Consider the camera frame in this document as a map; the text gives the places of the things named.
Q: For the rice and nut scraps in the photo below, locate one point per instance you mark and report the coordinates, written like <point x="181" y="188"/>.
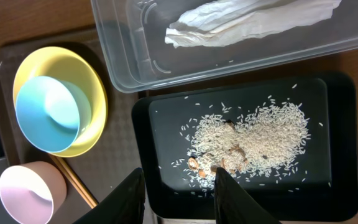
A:
<point x="271" y="144"/>

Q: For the clear plastic waste bin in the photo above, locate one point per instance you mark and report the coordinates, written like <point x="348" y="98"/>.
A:
<point x="132" y="36"/>

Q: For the pink plastic bowl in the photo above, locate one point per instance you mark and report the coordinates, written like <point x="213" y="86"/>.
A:
<point x="32" y="192"/>

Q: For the yellow plastic plate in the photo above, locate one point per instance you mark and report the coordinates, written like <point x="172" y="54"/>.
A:
<point x="64" y="64"/>

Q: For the black plastic tray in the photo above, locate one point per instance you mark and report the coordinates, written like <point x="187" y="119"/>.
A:
<point x="332" y="196"/>

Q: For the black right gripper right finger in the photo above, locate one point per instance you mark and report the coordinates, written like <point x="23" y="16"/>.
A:
<point x="233" y="205"/>

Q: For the white paper napkin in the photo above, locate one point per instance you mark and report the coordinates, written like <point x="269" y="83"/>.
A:
<point x="226" y="22"/>

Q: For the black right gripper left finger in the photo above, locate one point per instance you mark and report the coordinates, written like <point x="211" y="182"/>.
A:
<point x="125" y="204"/>

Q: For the light blue plastic bowl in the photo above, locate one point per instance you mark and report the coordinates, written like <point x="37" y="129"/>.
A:
<point x="52" y="114"/>

